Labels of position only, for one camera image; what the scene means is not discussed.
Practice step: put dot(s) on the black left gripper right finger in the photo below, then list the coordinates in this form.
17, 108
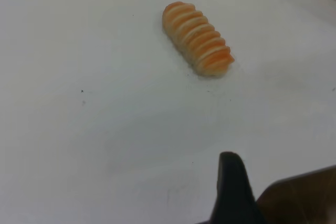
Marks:
302, 197

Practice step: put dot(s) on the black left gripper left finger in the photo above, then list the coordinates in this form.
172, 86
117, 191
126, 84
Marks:
232, 190

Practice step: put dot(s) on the orange striped bread roll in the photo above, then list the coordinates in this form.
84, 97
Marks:
195, 39

